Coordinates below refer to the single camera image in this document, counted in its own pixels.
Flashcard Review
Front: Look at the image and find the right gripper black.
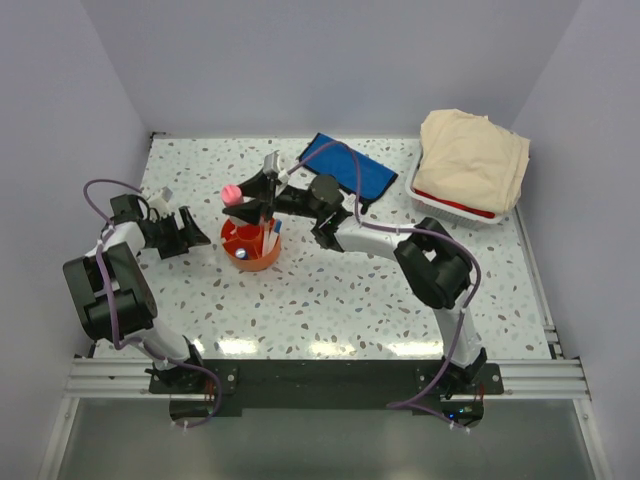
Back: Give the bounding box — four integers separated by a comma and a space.
224, 167, 324, 227

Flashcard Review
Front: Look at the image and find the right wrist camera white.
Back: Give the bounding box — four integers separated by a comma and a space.
262, 150, 290, 184

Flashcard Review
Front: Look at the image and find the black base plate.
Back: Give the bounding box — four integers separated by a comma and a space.
148, 359, 504, 427

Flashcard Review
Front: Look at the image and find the orange cap white pen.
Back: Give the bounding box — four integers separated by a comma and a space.
261, 221, 271, 257

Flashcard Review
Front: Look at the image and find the blue cap grey glue stick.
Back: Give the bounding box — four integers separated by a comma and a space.
235, 248, 249, 260

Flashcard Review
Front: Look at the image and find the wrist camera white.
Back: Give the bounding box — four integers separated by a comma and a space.
262, 150, 290, 184
147, 187, 173, 218

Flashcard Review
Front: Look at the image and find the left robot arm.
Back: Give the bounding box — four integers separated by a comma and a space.
63, 194, 211, 392

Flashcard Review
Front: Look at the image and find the beige folded cloth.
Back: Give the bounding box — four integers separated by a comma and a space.
413, 109, 531, 215

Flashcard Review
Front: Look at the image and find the blue cap white pen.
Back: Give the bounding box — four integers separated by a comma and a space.
267, 219, 282, 255

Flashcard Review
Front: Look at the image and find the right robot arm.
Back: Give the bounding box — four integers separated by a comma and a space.
221, 172, 486, 393

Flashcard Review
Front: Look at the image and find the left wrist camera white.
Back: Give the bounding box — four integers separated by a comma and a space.
147, 187, 173, 218

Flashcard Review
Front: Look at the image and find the pink patterned tube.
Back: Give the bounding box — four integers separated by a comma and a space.
220, 184, 244, 207

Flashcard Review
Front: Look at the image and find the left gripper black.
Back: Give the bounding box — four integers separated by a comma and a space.
147, 206, 209, 260

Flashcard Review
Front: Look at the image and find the red cloth in basket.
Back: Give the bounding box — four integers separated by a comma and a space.
413, 190, 496, 219

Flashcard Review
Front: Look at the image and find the orange round organizer container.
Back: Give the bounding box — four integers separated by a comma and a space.
220, 220, 281, 272

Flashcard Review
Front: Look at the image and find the white plastic basket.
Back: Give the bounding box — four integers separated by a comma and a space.
405, 152, 504, 229

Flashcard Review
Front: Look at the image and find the aluminium rail frame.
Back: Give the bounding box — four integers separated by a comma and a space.
40, 217, 611, 479

